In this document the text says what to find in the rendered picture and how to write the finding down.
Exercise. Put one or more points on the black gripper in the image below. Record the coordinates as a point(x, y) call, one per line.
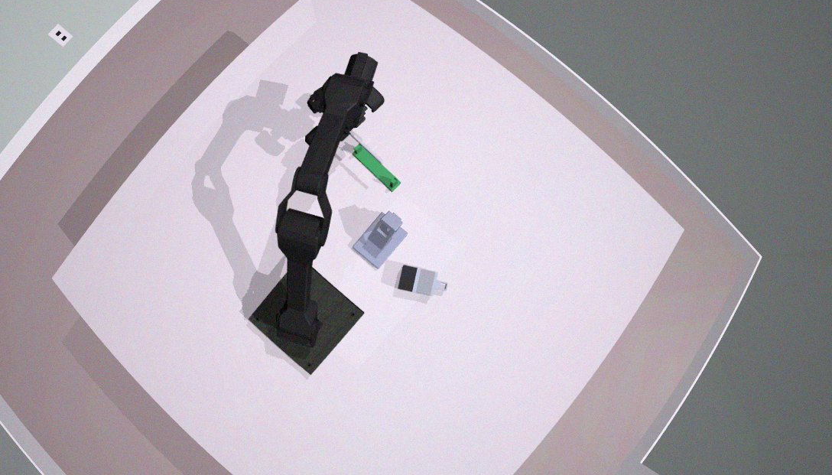
point(374, 101)

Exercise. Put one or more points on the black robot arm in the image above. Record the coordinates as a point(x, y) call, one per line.
point(300, 235)

